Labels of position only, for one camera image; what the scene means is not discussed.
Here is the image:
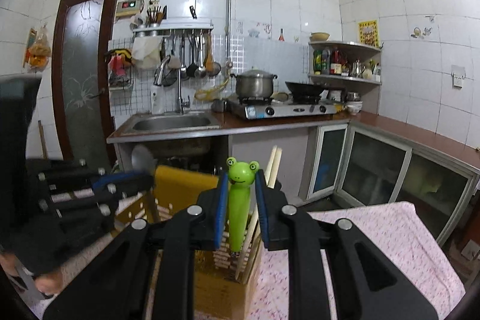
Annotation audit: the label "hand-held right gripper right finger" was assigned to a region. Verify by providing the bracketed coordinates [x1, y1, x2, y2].
[255, 179, 439, 320]

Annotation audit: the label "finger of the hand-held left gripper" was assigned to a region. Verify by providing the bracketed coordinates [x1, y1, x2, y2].
[37, 197, 122, 234]
[37, 159, 155, 199]

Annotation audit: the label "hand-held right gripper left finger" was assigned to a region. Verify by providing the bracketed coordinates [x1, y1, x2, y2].
[43, 172, 230, 320]

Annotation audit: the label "green frog handle fork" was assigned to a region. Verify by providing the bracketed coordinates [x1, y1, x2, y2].
[225, 156, 261, 259]

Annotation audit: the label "metal spoon dark handle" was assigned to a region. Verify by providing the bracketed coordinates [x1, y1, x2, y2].
[130, 144, 157, 176]

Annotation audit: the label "yellow slotted utensil holder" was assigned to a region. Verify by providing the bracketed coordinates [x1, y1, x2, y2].
[112, 165, 264, 320]

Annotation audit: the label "bunch of wooden chopsticks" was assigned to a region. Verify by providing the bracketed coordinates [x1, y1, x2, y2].
[234, 145, 283, 283]

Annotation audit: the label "steel cup of utensils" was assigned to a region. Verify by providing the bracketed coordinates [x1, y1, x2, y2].
[145, 4, 168, 27]

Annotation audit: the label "person's left hand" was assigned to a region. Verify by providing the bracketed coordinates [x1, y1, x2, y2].
[35, 268, 63, 297]

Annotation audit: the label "wooden stick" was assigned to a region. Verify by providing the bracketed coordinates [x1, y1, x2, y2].
[37, 121, 49, 159]

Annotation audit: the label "steel kitchen sink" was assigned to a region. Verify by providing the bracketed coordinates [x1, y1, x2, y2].
[122, 112, 222, 135]

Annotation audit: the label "white soap bottle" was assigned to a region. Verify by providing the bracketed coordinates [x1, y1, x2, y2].
[150, 84, 166, 114]

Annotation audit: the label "chrome faucet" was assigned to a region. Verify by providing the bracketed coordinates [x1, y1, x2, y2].
[154, 55, 190, 114]

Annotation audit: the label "steel gas stove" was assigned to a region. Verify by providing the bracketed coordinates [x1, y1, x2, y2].
[227, 97, 340, 119]

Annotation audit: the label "floral pink tablecloth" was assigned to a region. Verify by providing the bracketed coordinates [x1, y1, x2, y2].
[22, 201, 466, 320]

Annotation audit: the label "red yellow rubber gloves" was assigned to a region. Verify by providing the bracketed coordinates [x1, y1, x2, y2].
[107, 48, 134, 77]

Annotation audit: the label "yellow mesh bag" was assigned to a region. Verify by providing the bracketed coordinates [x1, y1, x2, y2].
[194, 74, 229, 101]

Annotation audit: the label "kitchen counter with cabinets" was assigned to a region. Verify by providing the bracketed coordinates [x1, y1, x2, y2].
[107, 110, 480, 246]

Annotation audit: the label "brown framed glass door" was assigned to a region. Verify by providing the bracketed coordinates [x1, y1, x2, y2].
[52, 0, 121, 171]

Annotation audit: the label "white hanging cloth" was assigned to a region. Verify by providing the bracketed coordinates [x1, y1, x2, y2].
[132, 37, 163, 70]

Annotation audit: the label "black hanging ladle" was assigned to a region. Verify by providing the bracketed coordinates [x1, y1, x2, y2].
[186, 35, 199, 78]

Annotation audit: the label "steel cooking pot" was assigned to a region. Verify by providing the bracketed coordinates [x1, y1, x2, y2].
[230, 68, 278, 99]

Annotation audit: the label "black wok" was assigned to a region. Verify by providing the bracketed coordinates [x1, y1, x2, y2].
[285, 80, 331, 98]

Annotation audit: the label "steel hanging ladle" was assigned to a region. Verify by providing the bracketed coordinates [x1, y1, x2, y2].
[196, 35, 208, 78]

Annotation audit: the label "orange hanging plastic bag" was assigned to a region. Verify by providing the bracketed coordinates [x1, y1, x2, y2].
[25, 25, 52, 71]

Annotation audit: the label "brown hanging skimmer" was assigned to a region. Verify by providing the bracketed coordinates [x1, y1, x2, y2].
[205, 35, 222, 77]

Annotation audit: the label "stack of white bowls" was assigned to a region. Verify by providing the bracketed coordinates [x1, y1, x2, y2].
[345, 91, 364, 114]

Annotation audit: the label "red label bottle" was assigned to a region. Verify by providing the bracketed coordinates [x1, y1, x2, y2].
[331, 48, 344, 76]

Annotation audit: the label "white corner shelf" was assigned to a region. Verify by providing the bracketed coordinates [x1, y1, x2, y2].
[307, 40, 383, 85]

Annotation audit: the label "small wire wall basket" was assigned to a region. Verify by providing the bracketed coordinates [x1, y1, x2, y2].
[109, 74, 134, 91]

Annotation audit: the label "white wall utensil rack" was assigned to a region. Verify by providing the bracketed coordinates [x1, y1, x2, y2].
[132, 18, 214, 39]

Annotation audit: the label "beige wall control box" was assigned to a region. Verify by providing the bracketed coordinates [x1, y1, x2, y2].
[115, 0, 145, 18]

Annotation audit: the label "yellow wall poster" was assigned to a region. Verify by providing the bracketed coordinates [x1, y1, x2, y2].
[357, 19, 380, 46]

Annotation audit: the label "white wall outlet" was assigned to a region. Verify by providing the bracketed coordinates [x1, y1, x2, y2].
[451, 65, 466, 87]

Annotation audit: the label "teapot wall decal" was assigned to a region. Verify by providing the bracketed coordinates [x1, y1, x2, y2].
[410, 16, 436, 39]

